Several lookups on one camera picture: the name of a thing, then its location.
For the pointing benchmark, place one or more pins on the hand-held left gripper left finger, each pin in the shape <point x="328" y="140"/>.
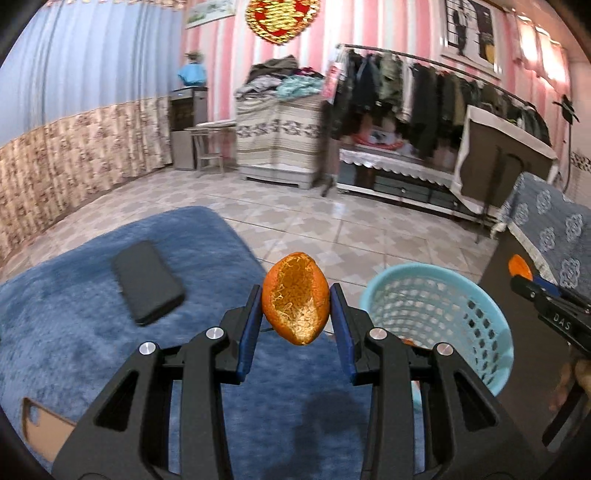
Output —
<point x="247" y="332"/>

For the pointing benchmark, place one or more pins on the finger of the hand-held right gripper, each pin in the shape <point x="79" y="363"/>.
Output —
<point x="528" y="293"/>
<point x="554" y="285"/>

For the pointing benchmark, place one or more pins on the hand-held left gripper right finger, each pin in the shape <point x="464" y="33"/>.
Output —
<point x="344" y="332"/>

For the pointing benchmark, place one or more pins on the orange peel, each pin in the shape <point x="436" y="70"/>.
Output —
<point x="295" y="300"/>
<point x="519" y="267"/>
<point x="408" y="342"/>

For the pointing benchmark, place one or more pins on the light blue plastic basket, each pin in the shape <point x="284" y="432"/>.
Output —
<point x="438" y="286"/>

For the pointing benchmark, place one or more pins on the person's right hand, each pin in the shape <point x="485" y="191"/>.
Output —
<point x="579" y="381"/>

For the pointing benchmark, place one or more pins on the blue flowered fringed cloth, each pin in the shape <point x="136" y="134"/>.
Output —
<point x="554" y="221"/>

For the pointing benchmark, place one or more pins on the black stand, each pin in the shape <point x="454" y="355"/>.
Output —
<point x="495" y="184"/>

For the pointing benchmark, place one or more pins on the brown white-edged covered board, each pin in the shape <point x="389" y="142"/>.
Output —
<point x="480" y="157"/>

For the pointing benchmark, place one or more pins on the low dark cabinet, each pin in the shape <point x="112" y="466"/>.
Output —
<point x="397" y="189"/>

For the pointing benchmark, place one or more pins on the metal clothes rack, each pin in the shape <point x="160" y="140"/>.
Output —
<point x="328" y="177"/>

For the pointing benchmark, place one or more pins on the blue knitted blanket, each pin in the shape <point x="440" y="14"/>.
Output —
<point x="92" y="350"/>

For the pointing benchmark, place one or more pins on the grey washing machine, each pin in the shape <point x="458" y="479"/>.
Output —
<point x="277" y="176"/>

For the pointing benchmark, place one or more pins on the white lace cloth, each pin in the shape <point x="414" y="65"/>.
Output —
<point x="392" y="161"/>

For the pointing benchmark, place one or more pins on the white printed box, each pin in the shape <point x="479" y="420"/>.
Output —
<point x="385" y="137"/>

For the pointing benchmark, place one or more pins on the patterned beige cover cloth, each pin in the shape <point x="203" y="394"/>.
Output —
<point x="277" y="134"/>

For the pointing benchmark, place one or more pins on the grey water dispenser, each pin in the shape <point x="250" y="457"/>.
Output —
<point x="184" y="134"/>

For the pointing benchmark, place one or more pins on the small metal table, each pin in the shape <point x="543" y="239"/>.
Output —
<point x="210" y="125"/>

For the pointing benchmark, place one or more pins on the brown cardboard piece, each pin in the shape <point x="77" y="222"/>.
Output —
<point x="51" y="431"/>

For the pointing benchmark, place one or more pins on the row of hanging clothes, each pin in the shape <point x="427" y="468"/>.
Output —
<point x="415" y="101"/>

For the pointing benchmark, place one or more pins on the pink curtain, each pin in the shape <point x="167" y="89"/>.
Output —
<point x="540" y="50"/>

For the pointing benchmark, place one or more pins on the pink printed bag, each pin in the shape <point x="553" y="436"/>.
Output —
<point x="331" y="81"/>

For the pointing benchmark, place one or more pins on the pile of folded clothes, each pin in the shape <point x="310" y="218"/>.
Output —
<point x="277" y="81"/>

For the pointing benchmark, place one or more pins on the blue covered water bottle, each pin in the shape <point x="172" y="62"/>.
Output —
<point x="191" y="74"/>

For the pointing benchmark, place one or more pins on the small potted plant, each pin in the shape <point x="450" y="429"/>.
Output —
<point x="195" y="57"/>

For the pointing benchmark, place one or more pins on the blue floral curtain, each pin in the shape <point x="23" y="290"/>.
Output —
<point x="92" y="69"/>

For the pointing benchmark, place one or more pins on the black white wall poster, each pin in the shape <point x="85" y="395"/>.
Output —
<point x="471" y="32"/>

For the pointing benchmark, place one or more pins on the red heart wall decoration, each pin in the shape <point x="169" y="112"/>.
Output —
<point x="281" y="18"/>

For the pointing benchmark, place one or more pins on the landscape wall picture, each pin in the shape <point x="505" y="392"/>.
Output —
<point x="210" y="11"/>

